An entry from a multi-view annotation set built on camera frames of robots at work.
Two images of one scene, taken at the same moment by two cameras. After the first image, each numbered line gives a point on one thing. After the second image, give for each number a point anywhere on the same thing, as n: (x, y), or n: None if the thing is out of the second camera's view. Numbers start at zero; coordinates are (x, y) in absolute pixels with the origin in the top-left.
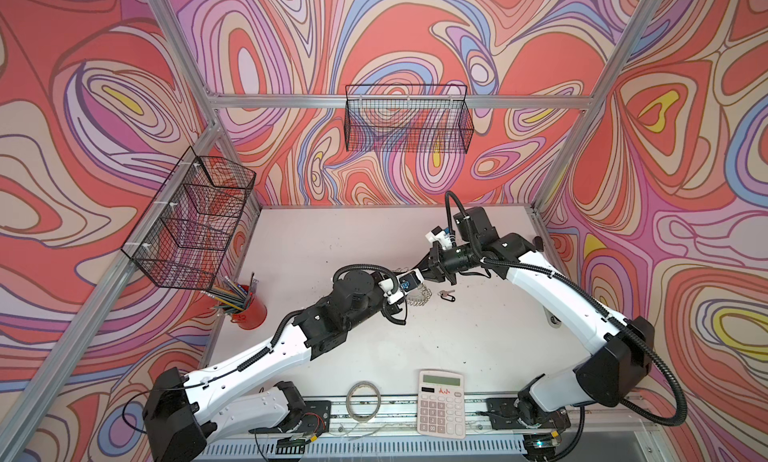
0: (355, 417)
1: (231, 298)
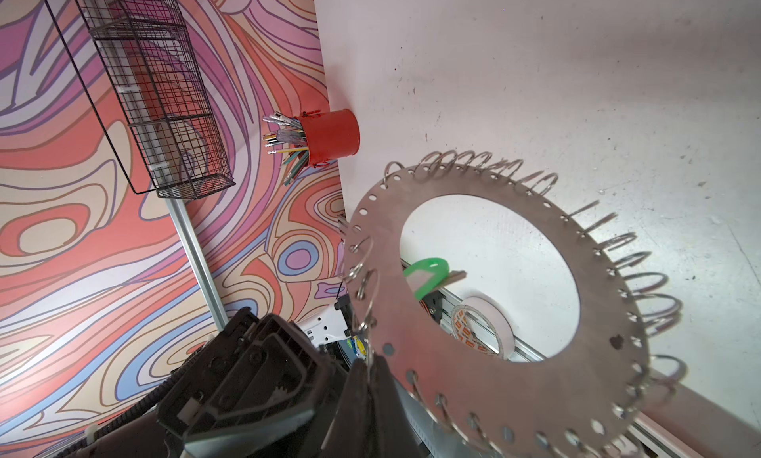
0: (480, 323)
1: (312, 138)
